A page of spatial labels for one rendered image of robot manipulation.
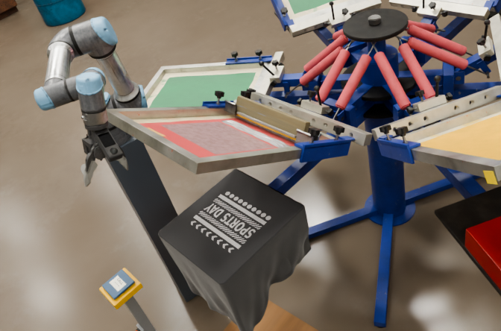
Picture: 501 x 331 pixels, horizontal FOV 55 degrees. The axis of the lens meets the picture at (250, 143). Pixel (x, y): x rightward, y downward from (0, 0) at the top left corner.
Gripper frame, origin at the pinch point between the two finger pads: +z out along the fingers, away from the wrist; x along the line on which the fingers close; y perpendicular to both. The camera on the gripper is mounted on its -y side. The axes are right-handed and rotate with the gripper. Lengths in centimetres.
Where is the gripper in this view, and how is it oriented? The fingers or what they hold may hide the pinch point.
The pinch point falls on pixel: (108, 179)
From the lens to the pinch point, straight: 166.5
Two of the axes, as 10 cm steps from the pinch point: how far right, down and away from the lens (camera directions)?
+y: -6.8, -3.2, 6.6
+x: -7.3, 3.2, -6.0
